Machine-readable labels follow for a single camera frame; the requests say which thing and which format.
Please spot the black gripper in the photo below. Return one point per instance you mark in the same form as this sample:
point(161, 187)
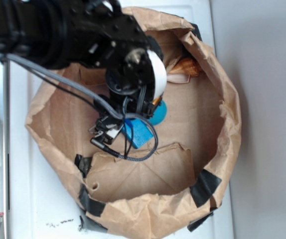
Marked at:
point(142, 79)

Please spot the blue rectangular block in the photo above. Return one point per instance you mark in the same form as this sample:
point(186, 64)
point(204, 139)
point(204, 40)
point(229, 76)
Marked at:
point(136, 132)

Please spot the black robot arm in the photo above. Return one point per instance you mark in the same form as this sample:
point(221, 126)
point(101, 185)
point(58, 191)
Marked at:
point(93, 33)

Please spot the blue dimpled ball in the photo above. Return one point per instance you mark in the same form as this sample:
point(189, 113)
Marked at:
point(159, 114)

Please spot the orange spiral seashell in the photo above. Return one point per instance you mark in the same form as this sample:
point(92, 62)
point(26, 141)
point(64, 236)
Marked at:
point(184, 70)

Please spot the brown paper bag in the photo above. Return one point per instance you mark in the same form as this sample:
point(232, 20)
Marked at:
point(201, 130)

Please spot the black tape strip right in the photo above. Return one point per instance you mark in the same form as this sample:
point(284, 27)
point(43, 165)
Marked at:
point(201, 192)

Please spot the black tape strip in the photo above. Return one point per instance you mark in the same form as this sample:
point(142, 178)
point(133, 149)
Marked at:
point(91, 206)
point(201, 192)

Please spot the black tape strip left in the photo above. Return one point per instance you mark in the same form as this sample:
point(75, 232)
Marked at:
point(91, 206)

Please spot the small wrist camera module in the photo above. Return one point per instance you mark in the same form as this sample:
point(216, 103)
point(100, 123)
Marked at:
point(105, 130)

